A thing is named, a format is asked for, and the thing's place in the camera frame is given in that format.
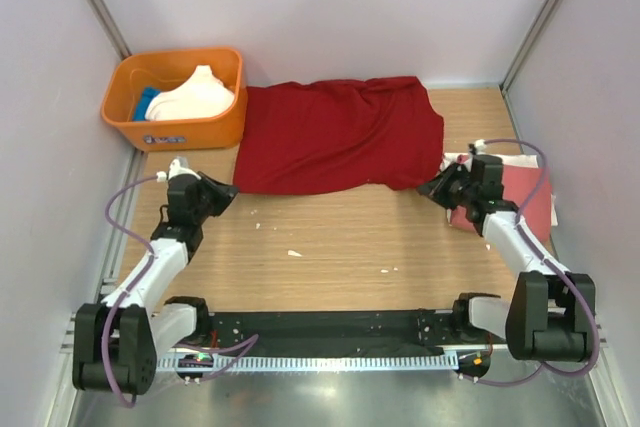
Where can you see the blue t shirt in bin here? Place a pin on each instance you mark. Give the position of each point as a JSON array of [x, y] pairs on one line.
[[147, 96]]

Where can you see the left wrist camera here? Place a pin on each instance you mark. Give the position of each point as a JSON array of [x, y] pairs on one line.
[[178, 166]]

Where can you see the right aluminium frame post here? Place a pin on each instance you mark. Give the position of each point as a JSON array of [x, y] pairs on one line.
[[533, 35]]

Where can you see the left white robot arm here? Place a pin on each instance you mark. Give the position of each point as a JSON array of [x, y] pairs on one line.
[[118, 340]]

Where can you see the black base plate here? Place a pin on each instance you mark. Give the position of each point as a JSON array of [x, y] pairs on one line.
[[341, 334]]

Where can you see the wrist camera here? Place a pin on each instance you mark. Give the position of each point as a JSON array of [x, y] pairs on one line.
[[478, 147], [178, 166]]

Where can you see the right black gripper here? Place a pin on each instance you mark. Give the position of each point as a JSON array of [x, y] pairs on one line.
[[436, 190]]

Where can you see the slotted cable duct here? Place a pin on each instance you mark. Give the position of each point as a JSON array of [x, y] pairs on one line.
[[199, 363]]

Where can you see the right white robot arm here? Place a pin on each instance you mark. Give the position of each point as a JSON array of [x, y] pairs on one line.
[[551, 316]]

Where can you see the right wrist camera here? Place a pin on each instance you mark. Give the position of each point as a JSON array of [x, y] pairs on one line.
[[478, 147]]

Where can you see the orange plastic bin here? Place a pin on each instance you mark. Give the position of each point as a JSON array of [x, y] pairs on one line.
[[166, 70]]

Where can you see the white t shirt in bin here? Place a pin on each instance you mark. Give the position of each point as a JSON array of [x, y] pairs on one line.
[[202, 95]]

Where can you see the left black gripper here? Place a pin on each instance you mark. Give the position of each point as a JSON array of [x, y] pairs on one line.
[[227, 191]]

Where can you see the folded white t shirt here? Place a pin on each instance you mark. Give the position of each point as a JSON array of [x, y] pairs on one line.
[[521, 173]]

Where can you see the dark red t shirt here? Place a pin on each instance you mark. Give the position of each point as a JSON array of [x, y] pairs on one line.
[[335, 135]]

